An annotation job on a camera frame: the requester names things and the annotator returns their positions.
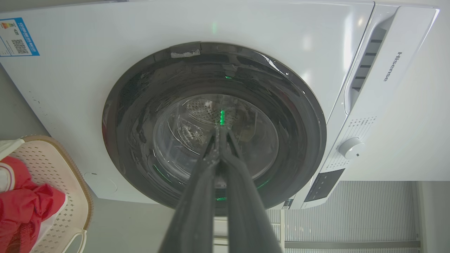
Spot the white front-load washing machine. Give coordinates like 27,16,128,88
0,0,440,210

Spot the white detergent drawer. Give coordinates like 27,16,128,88
343,5,440,115

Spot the grey ribbed window blind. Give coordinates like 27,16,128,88
266,181,422,253

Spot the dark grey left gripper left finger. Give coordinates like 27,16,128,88
157,125,221,253

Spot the white washing machine dial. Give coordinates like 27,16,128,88
338,137,366,160

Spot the dark round washing machine door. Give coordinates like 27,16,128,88
102,41,327,215

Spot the white laundry basket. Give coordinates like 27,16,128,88
0,135,94,253

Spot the red garment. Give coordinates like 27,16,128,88
0,156,66,253

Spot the blue energy label sticker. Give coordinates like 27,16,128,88
0,17,40,57

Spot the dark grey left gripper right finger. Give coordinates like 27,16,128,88
219,126,283,253

